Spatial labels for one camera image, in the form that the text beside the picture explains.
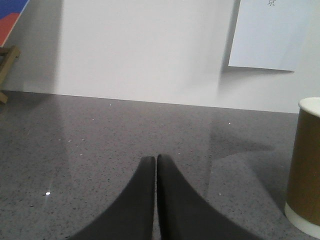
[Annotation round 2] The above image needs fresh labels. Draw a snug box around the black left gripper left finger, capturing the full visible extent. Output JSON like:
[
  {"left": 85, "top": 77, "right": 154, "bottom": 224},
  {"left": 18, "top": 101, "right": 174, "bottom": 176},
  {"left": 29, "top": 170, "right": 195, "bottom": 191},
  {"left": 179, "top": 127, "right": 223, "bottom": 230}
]
[{"left": 70, "top": 156, "right": 155, "bottom": 240}]

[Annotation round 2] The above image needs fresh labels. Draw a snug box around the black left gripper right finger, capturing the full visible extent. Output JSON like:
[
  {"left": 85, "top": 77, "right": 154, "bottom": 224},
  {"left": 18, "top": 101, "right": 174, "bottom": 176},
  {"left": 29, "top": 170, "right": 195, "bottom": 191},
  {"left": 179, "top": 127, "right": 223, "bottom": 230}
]
[{"left": 156, "top": 154, "right": 258, "bottom": 240}]

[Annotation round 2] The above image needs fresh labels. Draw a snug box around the brown paper cup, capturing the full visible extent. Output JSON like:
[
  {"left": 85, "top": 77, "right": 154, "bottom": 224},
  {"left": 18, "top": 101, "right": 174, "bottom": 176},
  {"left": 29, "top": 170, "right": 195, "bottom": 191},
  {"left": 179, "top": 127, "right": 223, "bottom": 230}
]
[{"left": 284, "top": 97, "right": 320, "bottom": 239}]

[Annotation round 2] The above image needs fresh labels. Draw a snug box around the white paper sheet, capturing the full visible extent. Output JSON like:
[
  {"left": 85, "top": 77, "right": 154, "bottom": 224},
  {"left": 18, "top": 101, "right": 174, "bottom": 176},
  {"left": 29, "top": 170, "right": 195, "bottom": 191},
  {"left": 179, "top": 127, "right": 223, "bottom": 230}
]
[{"left": 228, "top": 0, "right": 316, "bottom": 72}]

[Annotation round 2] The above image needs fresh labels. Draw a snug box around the wooden easel stand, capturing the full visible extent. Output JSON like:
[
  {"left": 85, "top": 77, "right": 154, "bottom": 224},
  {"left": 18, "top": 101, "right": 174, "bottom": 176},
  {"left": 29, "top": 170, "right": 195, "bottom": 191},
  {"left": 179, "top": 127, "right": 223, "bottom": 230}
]
[{"left": 0, "top": 45, "right": 21, "bottom": 90}]

